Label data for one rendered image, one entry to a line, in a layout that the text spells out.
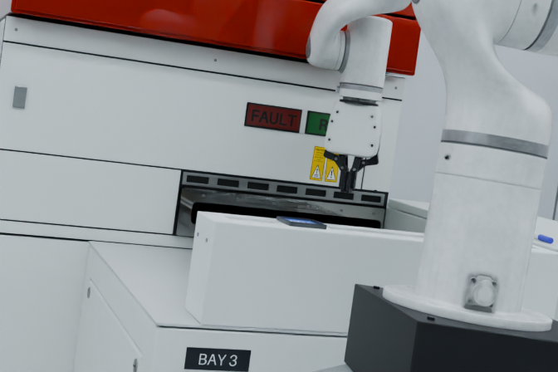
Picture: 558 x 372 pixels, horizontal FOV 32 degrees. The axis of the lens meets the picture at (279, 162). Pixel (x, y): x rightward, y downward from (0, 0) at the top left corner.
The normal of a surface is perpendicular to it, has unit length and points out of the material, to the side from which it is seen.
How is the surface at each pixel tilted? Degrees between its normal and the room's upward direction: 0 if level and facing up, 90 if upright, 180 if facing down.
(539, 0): 101
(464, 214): 87
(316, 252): 90
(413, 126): 90
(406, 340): 90
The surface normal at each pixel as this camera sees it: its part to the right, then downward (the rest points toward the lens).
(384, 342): -0.98, -0.12
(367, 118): -0.18, -0.03
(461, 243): -0.44, -0.07
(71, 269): 0.33, 0.10
